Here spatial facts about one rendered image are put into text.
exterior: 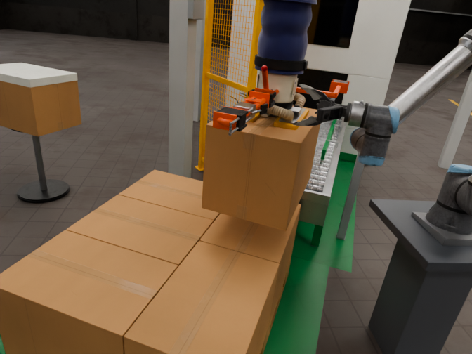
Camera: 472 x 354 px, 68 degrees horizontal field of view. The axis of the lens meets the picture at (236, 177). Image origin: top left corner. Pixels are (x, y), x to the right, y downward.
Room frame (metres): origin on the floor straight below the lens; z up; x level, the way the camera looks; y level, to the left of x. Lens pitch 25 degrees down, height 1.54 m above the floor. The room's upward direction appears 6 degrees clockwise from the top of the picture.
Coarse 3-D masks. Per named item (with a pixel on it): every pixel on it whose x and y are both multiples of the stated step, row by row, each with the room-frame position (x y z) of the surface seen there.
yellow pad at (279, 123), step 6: (294, 114) 1.59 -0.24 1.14; (300, 114) 1.60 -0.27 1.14; (306, 114) 1.68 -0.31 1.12; (276, 120) 1.49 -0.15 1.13; (282, 120) 1.48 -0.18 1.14; (294, 120) 1.50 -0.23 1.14; (300, 120) 1.53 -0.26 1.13; (282, 126) 1.45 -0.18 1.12; (288, 126) 1.44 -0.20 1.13; (294, 126) 1.43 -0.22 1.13
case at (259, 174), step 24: (264, 120) 1.54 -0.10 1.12; (216, 144) 1.38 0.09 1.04; (240, 144) 1.34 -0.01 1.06; (264, 144) 1.31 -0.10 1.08; (288, 144) 1.28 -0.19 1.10; (312, 144) 1.63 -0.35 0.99; (216, 168) 1.37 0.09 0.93; (240, 168) 1.34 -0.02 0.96; (264, 168) 1.31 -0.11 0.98; (288, 168) 1.28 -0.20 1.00; (216, 192) 1.37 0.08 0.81; (240, 192) 1.34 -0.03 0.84; (264, 192) 1.30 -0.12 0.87; (288, 192) 1.27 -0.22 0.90; (240, 216) 1.33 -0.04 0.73; (264, 216) 1.30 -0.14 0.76; (288, 216) 1.27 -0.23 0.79
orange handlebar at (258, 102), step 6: (276, 90) 1.53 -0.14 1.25; (300, 90) 1.63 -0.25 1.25; (318, 90) 1.62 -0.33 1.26; (336, 90) 1.67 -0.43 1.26; (330, 96) 1.59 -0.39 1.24; (336, 96) 1.60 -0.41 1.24; (246, 102) 1.26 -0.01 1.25; (252, 102) 1.31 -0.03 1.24; (258, 102) 1.26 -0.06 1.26; (264, 102) 1.32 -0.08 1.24; (258, 108) 1.27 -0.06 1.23; (222, 120) 1.01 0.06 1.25; (228, 120) 1.01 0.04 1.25
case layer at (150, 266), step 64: (128, 192) 1.78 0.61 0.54; (192, 192) 1.85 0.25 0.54; (64, 256) 1.17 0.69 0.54; (128, 256) 1.21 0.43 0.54; (192, 256) 1.26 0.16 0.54; (256, 256) 1.30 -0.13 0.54; (0, 320) 0.98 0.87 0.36; (64, 320) 0.88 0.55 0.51; (128, 320) 0.88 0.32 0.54; (192, 320) 0.90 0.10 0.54; (256, 320) 0.93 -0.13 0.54
